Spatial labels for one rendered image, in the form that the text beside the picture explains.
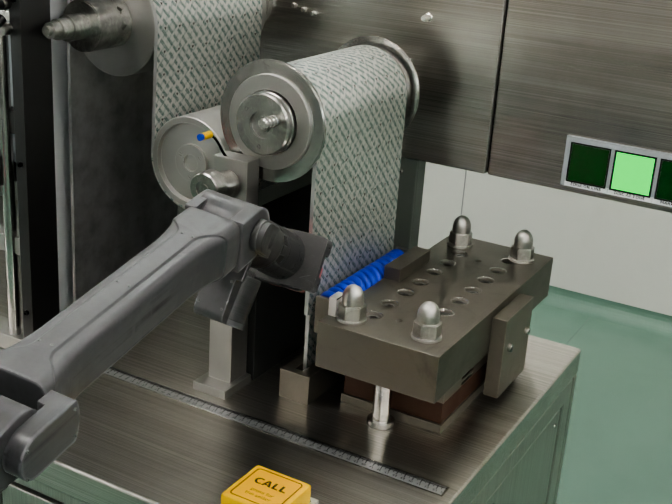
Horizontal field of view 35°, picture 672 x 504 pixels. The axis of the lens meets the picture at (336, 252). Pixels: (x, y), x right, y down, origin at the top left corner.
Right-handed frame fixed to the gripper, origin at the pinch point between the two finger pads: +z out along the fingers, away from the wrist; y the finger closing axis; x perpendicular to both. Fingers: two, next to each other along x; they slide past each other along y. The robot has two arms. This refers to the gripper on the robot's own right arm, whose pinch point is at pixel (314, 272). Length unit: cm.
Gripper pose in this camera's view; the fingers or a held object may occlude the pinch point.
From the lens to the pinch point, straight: 130.8
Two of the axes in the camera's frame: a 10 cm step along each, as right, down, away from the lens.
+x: 3.0, -9.5, 1.1
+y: 8.7, 2.2, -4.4
